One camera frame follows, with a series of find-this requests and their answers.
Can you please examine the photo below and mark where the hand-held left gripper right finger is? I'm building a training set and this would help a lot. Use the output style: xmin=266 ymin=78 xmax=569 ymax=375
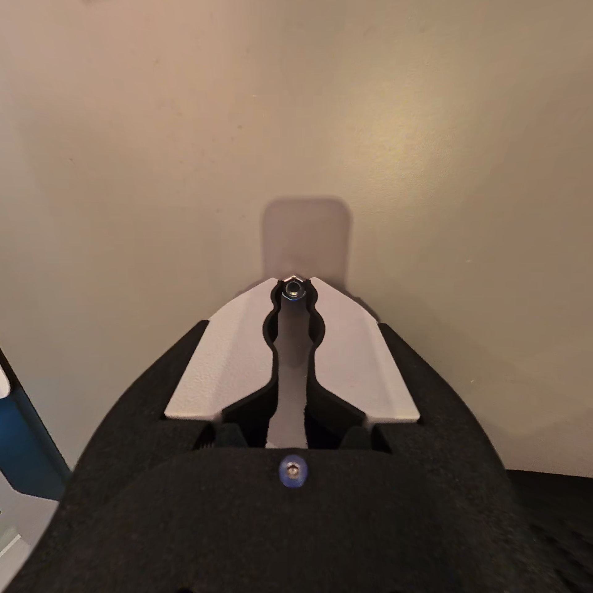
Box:
xmin=303 ymin=276 xmax=421 ymax=449

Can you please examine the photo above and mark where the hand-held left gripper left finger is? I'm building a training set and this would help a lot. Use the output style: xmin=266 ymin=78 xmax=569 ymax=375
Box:
xmin=164 ymin=277 xmax=283 ymax=449

